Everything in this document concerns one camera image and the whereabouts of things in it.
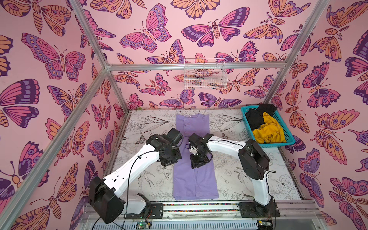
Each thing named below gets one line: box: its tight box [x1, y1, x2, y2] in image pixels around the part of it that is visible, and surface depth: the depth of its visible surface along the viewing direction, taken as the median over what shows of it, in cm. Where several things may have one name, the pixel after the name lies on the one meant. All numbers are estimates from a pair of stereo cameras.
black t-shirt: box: [245, 103, 277, 131], surface depth 108 cm
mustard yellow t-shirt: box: [253, 111, 287, 144], surface depth 98 cm
